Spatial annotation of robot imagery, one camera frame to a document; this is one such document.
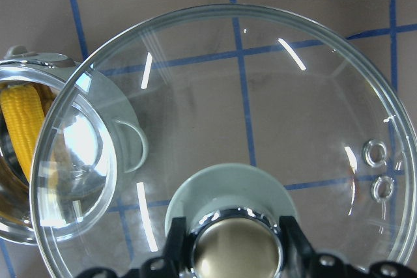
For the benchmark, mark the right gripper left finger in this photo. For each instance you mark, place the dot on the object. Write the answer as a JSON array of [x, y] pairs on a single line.
[[172, 261]]

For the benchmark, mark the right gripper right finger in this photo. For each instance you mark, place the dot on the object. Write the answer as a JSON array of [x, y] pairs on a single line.
[[302, 260]]

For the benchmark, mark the yellow corn cob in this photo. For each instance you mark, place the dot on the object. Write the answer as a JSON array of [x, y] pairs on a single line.
[[23, 110]]

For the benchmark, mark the pale green electric pot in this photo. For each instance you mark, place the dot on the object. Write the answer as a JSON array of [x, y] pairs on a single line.
[[89, 145]]

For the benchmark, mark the glass pot lid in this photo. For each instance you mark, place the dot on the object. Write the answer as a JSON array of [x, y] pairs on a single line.
[[251, 113]]

